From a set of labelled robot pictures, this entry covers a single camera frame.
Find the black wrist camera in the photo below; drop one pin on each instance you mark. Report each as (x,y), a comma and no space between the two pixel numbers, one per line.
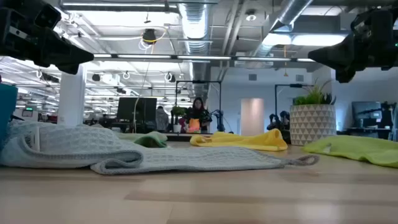
(48,15)
(362,25)

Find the dark background robot arm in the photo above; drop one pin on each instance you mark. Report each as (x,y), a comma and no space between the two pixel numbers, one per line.
(280,123)

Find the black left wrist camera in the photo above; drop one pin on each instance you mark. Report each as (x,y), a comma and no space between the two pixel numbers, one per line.
(48,15)

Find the grey waffle microfiber towel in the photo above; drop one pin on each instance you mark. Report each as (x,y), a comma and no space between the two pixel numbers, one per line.
(186,158)

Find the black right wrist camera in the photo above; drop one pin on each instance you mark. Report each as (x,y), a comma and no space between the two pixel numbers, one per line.
(362,25)

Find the teal storage bin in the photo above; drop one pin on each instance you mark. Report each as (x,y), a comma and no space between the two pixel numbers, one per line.
(7,109)

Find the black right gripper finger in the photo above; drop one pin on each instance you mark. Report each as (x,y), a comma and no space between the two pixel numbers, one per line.
(345,73)
(339,53)

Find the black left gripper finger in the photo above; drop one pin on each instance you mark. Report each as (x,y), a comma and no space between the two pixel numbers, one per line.
(70,67)
(65,51)

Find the dark background table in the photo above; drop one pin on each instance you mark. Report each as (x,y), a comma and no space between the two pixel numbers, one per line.
(178,136)

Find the person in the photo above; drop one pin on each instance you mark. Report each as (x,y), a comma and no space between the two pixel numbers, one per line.
(199,110)
(161,119)

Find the white pillar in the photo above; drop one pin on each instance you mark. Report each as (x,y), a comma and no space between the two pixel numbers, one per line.
(71,99)

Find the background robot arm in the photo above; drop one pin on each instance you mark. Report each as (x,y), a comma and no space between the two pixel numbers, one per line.
(219,119)

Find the silver ceiling duct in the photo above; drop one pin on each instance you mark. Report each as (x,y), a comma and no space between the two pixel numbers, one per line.
(196,25)

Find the dark desk monitor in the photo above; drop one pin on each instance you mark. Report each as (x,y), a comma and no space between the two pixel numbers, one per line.
(367,112)

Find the yellow microfiber towel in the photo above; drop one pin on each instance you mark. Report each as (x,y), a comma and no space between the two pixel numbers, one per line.
(248,141)

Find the white triangle-pattern plant pot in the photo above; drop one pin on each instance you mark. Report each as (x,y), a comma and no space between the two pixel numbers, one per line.
(311,124)

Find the pale green waffle towel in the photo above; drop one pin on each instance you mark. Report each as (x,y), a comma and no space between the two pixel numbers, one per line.
(152,137)

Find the pale pink door panel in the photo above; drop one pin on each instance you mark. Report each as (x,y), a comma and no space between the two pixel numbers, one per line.
(252,118)

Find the green spiky plant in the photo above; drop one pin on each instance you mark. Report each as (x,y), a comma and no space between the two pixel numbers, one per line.
(314,96)

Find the green exit sign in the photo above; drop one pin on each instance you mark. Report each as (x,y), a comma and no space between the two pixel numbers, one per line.
(29,109)

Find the overhead light bar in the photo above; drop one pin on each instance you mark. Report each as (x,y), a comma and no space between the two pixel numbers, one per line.
(202,57)

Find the lime green microfiber towel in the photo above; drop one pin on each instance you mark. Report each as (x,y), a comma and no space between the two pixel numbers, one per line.
(357,149)

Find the black metal frame stand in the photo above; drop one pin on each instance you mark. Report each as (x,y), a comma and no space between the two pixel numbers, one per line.
(199,81)
(293,85)

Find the black computer monitor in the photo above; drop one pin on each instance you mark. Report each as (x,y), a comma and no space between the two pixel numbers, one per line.
(136,109)

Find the small potted plant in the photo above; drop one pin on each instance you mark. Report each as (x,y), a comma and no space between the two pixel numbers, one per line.
(178,112)

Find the orange cloth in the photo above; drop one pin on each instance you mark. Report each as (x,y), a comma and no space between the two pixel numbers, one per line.
(194,125)

